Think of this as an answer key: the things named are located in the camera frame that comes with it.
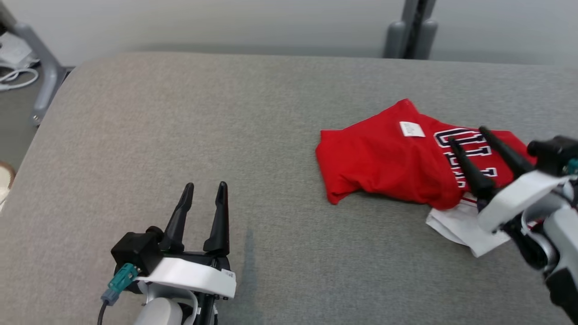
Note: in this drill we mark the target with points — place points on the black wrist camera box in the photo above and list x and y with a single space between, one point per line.
135 250
553 153

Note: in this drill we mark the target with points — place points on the grey double post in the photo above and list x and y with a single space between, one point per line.
397 36

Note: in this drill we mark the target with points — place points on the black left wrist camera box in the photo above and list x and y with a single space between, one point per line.
135 250

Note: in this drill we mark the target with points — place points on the tan and white shoe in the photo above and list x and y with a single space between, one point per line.
5 180

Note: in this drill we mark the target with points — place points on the grey metal frame leg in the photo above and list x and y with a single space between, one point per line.
47 76

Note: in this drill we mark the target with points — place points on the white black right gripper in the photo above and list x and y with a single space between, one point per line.
519 198

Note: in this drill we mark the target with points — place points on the white power adapter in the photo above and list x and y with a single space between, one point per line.
13 49

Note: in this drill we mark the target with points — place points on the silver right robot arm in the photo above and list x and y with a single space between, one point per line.
564 230

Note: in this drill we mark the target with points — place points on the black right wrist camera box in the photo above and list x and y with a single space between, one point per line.
553 153

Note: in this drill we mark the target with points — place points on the red white Bulls jersey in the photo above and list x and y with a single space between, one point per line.
384 162

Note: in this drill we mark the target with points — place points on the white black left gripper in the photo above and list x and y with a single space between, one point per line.
198 277

